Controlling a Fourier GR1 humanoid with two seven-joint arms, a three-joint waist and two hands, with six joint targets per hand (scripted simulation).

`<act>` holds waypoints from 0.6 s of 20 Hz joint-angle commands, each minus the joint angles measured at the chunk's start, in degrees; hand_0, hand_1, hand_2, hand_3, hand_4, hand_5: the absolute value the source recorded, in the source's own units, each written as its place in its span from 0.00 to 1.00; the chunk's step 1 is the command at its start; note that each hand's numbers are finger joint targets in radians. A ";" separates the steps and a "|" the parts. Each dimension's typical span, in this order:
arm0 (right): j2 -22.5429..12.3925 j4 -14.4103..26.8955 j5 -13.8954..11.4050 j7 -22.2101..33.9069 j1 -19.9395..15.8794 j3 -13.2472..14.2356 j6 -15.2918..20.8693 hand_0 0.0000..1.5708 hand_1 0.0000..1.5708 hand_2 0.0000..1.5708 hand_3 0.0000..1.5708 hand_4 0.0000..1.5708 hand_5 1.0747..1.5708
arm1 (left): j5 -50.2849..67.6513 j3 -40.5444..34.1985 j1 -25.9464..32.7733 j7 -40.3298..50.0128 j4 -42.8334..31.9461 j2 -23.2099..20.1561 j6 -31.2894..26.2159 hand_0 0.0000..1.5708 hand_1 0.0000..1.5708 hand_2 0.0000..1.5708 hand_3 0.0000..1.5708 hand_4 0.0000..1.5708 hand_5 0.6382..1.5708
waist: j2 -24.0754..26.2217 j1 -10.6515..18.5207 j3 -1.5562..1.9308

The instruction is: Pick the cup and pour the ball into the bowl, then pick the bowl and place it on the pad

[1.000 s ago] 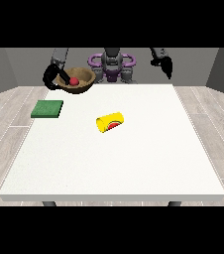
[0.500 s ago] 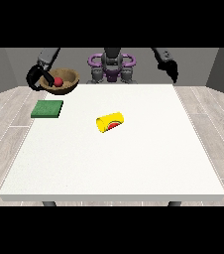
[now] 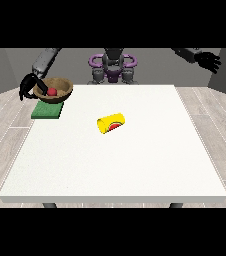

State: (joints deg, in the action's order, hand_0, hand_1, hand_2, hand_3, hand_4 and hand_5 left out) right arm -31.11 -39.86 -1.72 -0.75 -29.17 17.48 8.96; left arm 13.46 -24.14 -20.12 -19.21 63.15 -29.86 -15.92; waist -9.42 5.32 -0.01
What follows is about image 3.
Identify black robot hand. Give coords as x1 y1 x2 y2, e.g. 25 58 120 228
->
18 72 49 102
193 51 222 75

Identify brown wooden bowl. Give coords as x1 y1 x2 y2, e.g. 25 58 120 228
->
32 77 75 105

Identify green square pad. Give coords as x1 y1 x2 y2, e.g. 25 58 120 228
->
30 100 65 120

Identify grey robot trunk purple rings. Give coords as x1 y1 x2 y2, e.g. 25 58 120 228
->
87 48 140 86

